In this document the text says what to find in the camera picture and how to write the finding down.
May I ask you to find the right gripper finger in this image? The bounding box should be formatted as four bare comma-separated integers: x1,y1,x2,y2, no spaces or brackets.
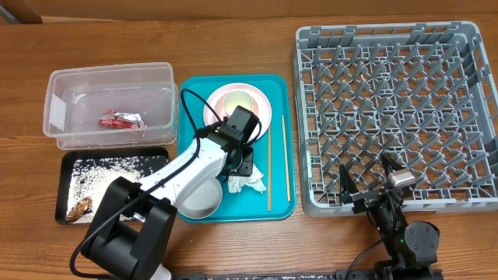
339,164,359,205
380,152,404,181

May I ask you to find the left wooden chopstick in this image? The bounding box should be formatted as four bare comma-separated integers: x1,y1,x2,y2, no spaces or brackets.
267,126,272,212

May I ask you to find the large pink plate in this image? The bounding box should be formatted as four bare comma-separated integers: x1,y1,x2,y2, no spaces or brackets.
207,82,272,136

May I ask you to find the teal serving tray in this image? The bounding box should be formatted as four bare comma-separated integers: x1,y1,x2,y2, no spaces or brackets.
181,74,296,223

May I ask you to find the white napkin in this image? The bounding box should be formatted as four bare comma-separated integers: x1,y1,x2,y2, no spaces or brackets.
228,164,267,194

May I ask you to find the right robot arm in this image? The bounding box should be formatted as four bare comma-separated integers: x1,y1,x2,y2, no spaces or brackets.
339,152,443,279

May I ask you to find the red foil snack wrapper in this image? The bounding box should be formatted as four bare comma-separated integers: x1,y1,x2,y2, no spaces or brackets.
99,109,146,137

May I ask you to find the white paper cup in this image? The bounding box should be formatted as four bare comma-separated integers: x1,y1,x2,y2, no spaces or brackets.
223,90,254,116

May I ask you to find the grey dishwasher rack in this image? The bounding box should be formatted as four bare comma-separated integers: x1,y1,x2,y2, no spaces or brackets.
293,21,497,217

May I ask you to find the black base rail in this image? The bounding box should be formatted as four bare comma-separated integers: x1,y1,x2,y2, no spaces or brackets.
172,269,392,280

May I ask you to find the clear plastic storage bin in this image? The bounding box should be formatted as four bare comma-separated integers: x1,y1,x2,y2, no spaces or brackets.
43,62,179,150

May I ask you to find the wooden chopstick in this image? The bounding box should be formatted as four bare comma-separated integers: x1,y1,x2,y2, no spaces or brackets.
281,115,291,202
267,126,272,212

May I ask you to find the black plastic tray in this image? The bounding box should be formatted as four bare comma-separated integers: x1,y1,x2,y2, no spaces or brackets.
55,147,169,225

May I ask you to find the right wooden chopstick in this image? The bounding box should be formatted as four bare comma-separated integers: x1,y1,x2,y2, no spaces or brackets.
281,115,291,202

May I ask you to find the spilled rice and food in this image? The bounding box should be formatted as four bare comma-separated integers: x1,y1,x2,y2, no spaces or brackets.
65,156,168,223

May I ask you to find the small pink saucer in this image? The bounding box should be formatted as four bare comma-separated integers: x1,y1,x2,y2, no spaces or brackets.
210,91,258,119

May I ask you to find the grey metal bowl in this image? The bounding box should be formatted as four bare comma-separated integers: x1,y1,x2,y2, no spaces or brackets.
178,178,223,219

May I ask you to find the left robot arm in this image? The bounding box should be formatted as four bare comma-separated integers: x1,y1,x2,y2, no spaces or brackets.
74,106,260,279

